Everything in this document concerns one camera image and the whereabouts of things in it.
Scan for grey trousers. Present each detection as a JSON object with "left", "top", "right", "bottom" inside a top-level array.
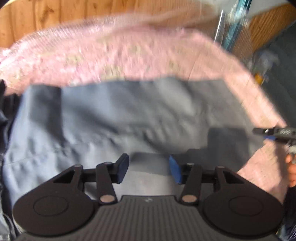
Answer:
[{"left": 3, "top": 78, "right": 278, "bottom": 240}]

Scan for person's right hand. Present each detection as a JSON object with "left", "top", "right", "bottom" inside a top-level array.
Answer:
[{"left": 285, "top": 154, "right": 296, "bottom": 187}]

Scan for pink teddy bear quilt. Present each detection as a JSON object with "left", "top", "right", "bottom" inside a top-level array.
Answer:
[{"left": 1, "top": 27, "right": 288, "bottom": 202}]

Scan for clear bubble wrap sheet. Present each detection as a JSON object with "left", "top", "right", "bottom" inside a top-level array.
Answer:
[{"left": 0, "top": 9, "right": 255, "bottom": 61}]

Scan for teal glass panels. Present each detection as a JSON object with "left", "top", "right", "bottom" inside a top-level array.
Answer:
[{"left": 222, "top": 0, "right": 252, "bottom": 53}]

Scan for wooden headboard with gold trim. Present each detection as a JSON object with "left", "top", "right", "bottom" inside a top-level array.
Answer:
[{"left": 1, "top": 1, "right": 219, "bottom": 48}]

